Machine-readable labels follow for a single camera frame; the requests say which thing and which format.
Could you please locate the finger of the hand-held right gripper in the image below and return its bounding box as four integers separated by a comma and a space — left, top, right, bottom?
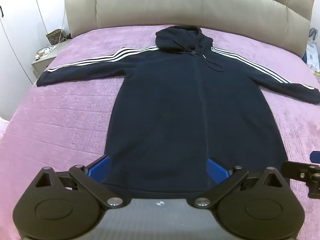
281, 160, 320, 199
309, 151, 320, 165

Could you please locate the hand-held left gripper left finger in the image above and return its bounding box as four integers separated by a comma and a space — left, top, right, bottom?
34, 155, 124, 208

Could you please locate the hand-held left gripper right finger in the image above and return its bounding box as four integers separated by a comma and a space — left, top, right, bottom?
192, 157, 290, 208

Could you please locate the dark navy striped-sleeve hoodie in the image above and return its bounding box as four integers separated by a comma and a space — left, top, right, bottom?
36, 25, 320, 193

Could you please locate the pink quilted bedspread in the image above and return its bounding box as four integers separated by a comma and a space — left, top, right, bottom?
0, 25, 320, 240

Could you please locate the white printed shopping bag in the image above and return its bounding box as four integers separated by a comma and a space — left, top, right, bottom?
303, 27, 320, 67

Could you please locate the grey nightstand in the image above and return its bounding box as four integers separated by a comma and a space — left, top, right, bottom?
31, 38, 73, 78

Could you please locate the small clutter on nightstand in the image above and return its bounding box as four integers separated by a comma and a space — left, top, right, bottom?
35, 45, 57, 61

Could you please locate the brown patterned bag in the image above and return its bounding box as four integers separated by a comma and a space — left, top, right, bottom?
45, 28, 73, 42

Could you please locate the white wardrobe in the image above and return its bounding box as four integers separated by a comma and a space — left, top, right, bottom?
0, 0, 70, 87

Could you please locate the beige padded leather headboard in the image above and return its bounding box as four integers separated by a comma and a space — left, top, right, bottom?
62, 0, 316, 58

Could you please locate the white charging cable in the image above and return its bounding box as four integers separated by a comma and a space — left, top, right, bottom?
32, 0, 66, 46

